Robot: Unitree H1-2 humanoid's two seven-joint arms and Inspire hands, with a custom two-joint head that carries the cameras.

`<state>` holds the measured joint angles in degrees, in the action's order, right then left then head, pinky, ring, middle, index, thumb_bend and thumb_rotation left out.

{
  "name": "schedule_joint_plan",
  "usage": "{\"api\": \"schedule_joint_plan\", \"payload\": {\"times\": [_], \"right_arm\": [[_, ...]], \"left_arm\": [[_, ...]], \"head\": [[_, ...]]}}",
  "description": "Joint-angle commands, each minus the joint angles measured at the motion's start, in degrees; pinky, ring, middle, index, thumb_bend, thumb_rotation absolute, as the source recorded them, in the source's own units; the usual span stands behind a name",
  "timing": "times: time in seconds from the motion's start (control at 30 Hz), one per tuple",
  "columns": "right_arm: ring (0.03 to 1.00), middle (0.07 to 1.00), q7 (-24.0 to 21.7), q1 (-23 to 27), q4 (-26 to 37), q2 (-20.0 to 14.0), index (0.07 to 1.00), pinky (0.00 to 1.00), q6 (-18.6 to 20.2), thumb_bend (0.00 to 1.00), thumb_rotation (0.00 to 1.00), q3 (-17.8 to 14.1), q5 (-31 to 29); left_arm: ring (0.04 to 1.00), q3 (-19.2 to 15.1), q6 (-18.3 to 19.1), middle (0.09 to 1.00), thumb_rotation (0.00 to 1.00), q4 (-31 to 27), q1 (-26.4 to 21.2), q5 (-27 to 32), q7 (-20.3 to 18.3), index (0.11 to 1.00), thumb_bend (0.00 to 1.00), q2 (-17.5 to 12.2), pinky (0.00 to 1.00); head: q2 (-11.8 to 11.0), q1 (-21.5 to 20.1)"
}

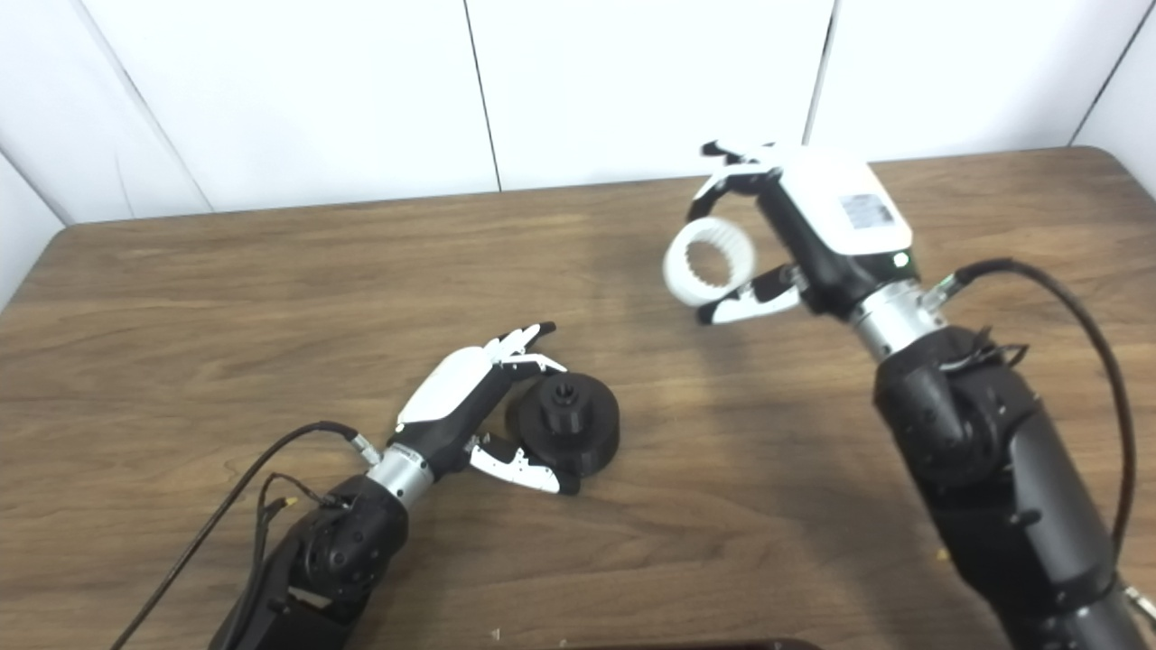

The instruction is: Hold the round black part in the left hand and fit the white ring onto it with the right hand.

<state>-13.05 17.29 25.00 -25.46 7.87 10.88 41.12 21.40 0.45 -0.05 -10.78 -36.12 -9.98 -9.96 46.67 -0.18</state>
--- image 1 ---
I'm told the round black stepped part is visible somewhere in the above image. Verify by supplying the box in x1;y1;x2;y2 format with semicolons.
506;374;622;479

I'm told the thick black right wrist cable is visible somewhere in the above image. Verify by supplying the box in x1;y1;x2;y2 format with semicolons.
921;258;1156;626

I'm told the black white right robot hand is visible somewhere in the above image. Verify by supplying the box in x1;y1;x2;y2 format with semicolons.
686;140;915;326

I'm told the thick black left wrist cable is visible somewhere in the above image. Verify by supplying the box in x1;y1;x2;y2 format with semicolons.
110;421;380;650

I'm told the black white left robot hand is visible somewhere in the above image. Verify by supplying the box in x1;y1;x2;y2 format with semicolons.
390;321;583;497

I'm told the white plastic ring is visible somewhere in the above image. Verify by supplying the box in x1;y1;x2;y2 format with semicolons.
663;218;757;309

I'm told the thin left arm wire bundle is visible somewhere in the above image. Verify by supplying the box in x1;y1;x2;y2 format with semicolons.
244;471;351;583

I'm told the thin right arm wire bundle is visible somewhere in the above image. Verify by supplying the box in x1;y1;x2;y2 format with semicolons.
939;330;1030;373

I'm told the thin arm wire bundle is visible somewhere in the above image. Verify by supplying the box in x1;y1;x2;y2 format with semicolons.
244;471;351;583
939;330;1030;373

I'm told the thick black wrist cable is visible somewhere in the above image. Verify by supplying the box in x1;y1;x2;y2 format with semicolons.
921;258;1156;626
110;421;380;650

